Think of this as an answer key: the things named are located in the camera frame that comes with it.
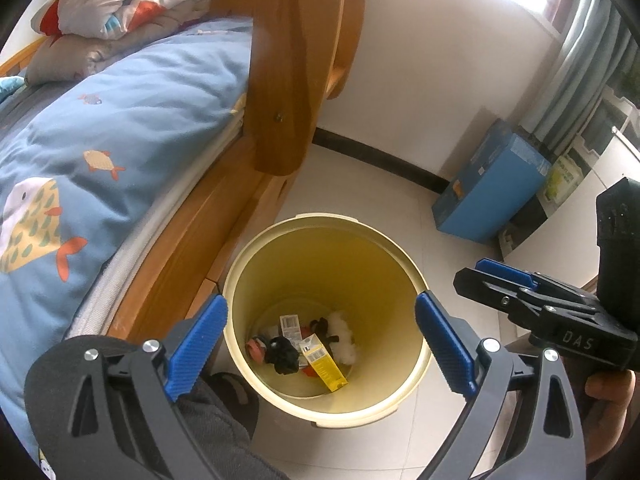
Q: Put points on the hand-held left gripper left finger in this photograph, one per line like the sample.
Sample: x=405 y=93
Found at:
x=197 y=345

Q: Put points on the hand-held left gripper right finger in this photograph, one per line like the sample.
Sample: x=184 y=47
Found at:
x=445 y=345

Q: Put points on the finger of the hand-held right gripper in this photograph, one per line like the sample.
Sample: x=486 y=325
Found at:
x=490 y=290
x=505 y=269

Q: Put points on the red and white snack wrapper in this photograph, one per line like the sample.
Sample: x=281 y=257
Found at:
x=255 y=350

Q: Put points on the black bag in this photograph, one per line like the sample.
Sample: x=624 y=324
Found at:
x=282 y=355

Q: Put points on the white milk carton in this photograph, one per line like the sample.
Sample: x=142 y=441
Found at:
x=290 y=327

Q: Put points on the white cotton wad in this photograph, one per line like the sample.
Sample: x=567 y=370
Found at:
x=345 y=345

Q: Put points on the small red wrapper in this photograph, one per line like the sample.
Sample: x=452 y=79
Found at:
x=309 y=373

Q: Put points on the yellow carton box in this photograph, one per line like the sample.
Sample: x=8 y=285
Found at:
x=322 y=362

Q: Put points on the pale yellow trash bin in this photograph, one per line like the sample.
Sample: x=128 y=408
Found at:
x=350 y=260

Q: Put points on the person's right hand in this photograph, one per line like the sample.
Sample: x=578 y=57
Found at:
x=617 y=410

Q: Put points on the white cabinet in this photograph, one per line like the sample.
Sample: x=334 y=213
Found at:
x=580 y=220

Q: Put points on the dark slipper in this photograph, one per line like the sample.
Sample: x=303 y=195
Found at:
x=240 y=395

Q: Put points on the blue cardboard box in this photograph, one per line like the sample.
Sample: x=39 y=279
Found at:
x=485 y=200

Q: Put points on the person's grey pants leg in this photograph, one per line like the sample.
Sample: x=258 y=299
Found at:
x=210 y=435

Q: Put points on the green label bag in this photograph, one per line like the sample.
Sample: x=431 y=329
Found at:
x=562 y=177

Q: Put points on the white mattress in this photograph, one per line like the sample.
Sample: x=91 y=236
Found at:
x=150 y=240

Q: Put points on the grey curtain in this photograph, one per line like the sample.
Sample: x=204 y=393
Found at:
x=575 y=75

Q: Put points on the blue fish-print bed sheet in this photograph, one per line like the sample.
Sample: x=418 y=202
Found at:
x=125 y=110

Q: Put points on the wooden bunk bed frame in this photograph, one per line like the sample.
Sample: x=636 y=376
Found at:
x=285 y=60

